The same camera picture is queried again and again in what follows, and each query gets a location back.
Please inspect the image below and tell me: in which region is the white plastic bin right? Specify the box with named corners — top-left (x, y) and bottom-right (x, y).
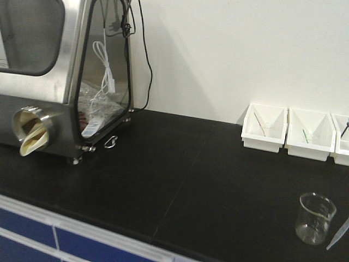
top-left (330, 114), bottom-right (348, 166)

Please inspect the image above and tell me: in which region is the stainless steel glove box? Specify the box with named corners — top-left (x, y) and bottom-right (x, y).
top-left (1, 1), bottom-right (135, 164)

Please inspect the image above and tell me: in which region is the red tipped stick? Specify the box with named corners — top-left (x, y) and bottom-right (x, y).
top-left (254, 111), bottom-right (267, 137)

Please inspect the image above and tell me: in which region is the white cable inside box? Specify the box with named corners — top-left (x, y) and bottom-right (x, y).
top-left (88, 27), bottom-right (117, 121)

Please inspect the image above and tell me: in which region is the white plastic bin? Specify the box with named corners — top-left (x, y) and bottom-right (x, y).
top-left (241, 103), bottom-right (288, 153)
top-left (330, 114), bottom-right (348, 166)
top-left (285, 108), bottom-right (336, 162)

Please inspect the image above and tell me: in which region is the black power cable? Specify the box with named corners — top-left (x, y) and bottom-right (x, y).
top-left (128, 0), bottom-right (153, 112)

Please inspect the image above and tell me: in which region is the white plastic bin left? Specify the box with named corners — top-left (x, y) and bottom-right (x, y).
top-left (241, 103), bottom-right (288, 153)

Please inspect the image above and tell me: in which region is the blue and white bench cabinet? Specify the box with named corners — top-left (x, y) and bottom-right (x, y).
top-left (1, 196), bottom-right (191, 261)

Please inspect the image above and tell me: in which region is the cream rubber glove sleeve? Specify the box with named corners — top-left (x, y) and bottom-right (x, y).
top-left (12, 106), bottom-right (53, 157)

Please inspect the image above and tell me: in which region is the metal ring clip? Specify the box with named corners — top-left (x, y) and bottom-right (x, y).
top-left (104, 135), bottom-right (118, 149)

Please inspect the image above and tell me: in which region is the clear glass beaker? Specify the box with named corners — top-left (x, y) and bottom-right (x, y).
top-left (294, 192), bottom-right (336, 246)

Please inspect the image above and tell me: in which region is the black wire tripod stand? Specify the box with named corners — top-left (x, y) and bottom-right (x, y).
top-left (340, 119), bottom-right (349, 138)

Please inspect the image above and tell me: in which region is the white plastic bin middle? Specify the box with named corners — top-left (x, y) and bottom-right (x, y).
top-left (285, 108), bottom-right (336, 162)

